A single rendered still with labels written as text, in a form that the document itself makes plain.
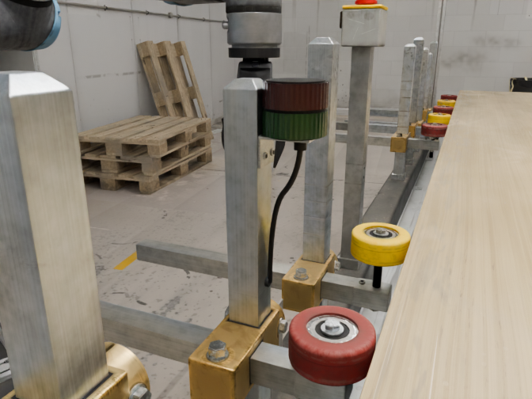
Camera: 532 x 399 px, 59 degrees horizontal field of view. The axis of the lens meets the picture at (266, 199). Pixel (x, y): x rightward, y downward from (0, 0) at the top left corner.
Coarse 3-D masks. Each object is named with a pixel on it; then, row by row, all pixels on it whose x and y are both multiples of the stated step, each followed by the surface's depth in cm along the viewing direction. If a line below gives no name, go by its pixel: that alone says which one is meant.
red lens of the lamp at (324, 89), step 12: (264, 84) 41; (276, 84) 40; (288, 84) 39; (300, 84) 39; (312, 84) 39; (324, 84) 40; (264, 96) 41; (276, 96) 40; (288, 96) 39; (300, 96) 39; (312, 96) 40; (324, 96) 40; (276, 108) 40; (288, 108) 40; (300, 108) 40; (312, 108) 40; (324, 108) 41
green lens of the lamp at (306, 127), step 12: (264, 120) 42; (276, 120) 40; (288, 120) 40; (300, 120) 40; (312, 120) 40; (324, 120) 41; (264, 132) 42; (276, 132) 41; (288, 132) 40; (300, 132) 40; (312, 132) 41; (324, 132) 42
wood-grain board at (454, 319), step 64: (448, 128) 148; (512, 128) 148; (448, 192) 84; (512, 192) 84; (448, 256) 59; (512, 256) 59; (448, 320) 45; (512, 320) 45; (384, 384) 37; (448, 384) 37; (512, 384) 37
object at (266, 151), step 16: (272, 80) 41; (288, 80) 41; (304, 80) 41; (320, 80) 41; (288, 112) 40; (304, 112) 40; (272, 144) 46; (304, 144) 43; (272, 160) 46; (272, 224) 47; (272, 240) 48; (272, 256) 49
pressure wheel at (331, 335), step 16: (304, 320) 44; (320, 320) 45; (336, 320) 45; (352, 320) 44; (368, 320) 44; (304, 336) 42; (320, 336) 42; (336, 336) 42; (352, 336) 42; (368, 336) 42; (288, 352) 44; (304, 352) 41; (320, 352) 40; (336, 352) 40; (352, 352) 40; (368, 352) 41; (304, 368) 41; (320, 368) 40; (336, 368) 40; (352, 368) 40; (368, 368) 41; (336, 384) 40
